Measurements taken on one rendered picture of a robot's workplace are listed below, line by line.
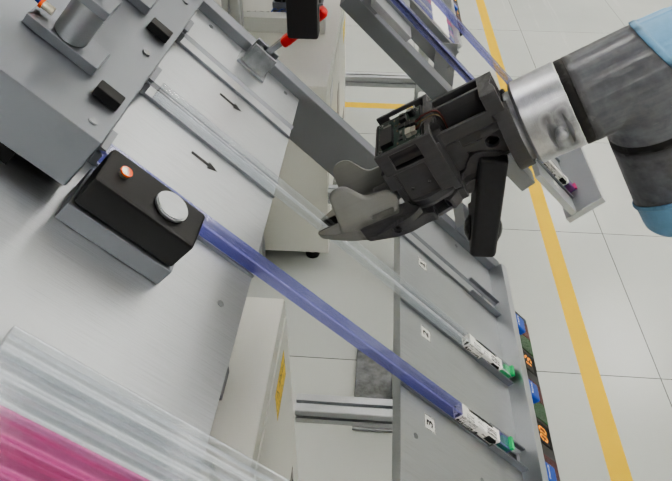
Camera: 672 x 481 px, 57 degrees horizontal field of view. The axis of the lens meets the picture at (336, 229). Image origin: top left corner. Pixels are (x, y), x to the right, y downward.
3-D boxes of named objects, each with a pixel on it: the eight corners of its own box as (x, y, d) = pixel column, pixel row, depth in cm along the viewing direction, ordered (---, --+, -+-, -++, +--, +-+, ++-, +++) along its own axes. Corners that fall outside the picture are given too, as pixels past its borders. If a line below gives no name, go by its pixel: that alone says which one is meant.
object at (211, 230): (501, 442, 65) (513, 437, 65) (503, 454, 64) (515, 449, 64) (80, 134, 45) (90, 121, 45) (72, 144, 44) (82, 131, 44)
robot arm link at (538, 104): (574, 116, 57) (596, 165, 50) (526, 137, 58) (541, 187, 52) (544, 47, 53) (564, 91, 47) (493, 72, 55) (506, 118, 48)
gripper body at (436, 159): (369, 120, 59) (490, 59, 54) (412, 185, 63) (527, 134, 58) (366, 164, 53) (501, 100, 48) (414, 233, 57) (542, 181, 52)
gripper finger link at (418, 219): (359, 208, 60) (440, 168, 57) (368, 220, 61) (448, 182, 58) (359, 238, 56) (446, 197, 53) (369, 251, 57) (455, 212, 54)
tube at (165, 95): (503, 371, 75) (511, 367, 74) (505, 380, 74) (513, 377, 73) (157, 90, 55) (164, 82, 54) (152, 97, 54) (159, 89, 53)
